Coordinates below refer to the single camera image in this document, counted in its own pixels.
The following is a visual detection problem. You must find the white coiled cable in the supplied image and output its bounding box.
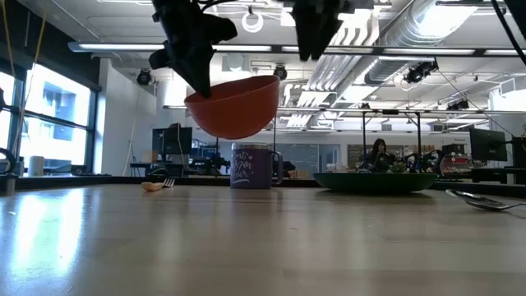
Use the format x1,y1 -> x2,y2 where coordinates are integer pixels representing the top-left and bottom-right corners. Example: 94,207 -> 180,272
241,10 -> 265,34

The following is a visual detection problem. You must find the yellow cable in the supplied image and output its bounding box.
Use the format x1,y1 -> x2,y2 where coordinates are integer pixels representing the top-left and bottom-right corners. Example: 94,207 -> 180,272
12,0 -> 47,155
0,0 -> 16,79

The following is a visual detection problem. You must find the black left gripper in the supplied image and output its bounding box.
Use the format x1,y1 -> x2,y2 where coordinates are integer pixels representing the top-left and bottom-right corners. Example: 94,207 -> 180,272
148,0 -> 215,99

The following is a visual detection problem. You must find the red plastic bowl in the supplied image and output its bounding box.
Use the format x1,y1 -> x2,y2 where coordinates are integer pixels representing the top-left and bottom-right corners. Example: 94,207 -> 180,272
183,75 -> 281,141

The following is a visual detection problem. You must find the purple lettered mug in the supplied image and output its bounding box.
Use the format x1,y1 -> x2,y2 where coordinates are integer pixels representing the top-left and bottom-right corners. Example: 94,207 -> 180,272
229,142 -> 284,190

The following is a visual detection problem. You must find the long ceiling light strip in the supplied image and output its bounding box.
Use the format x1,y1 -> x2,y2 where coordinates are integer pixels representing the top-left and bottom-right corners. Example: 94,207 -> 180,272
67,40 -> 526,58

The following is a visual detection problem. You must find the black computer monitor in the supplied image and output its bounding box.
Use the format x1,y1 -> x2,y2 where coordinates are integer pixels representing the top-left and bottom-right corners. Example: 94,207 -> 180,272
151,126 -> 193,156
469,127 -> 509,163

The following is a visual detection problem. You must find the black background desk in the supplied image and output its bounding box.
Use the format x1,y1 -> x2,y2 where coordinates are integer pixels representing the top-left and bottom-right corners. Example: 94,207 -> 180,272
130,161 -> 186,178

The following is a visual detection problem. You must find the person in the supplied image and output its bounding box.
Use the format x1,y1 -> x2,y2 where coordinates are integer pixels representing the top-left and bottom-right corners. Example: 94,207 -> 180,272
361,137 -> 398,173

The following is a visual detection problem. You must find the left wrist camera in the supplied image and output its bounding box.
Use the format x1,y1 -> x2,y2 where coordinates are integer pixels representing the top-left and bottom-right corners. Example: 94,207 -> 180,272
204,14 -> 239,45

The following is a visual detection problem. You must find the black background rig frame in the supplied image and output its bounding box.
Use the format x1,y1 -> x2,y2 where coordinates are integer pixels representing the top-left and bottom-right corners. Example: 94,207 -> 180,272
361,109 -> 423,172

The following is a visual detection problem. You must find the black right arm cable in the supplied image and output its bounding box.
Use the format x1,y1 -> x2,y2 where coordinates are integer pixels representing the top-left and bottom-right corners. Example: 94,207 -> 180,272
491,0 -> 526,67

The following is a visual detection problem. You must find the black ceiling track light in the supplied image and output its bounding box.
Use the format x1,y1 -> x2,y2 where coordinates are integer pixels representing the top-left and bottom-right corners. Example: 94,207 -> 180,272
404,60 -> 440,85

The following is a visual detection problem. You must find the black table frame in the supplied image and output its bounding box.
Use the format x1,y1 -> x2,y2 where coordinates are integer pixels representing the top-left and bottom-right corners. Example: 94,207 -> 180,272
0,174 -> 526,199

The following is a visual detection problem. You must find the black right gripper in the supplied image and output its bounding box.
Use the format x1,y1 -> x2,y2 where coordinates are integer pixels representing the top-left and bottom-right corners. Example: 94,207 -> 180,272
283,0 -> 355,62

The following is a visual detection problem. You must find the silver ventilation duct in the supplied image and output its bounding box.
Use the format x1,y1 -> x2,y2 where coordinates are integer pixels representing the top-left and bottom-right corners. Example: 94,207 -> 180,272
363,0 -> 480,86

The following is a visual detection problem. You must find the spoon with green handle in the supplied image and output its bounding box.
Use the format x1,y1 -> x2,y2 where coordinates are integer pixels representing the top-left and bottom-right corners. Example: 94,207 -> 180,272
445,188 -> 526,213

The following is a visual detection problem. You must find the white paper towel roll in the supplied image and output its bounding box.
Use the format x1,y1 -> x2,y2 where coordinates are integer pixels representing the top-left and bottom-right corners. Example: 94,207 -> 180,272
27,155 -> 45,178

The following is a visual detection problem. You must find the dark green plate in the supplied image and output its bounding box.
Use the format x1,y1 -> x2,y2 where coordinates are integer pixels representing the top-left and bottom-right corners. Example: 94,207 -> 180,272
312,172 -> 439,195

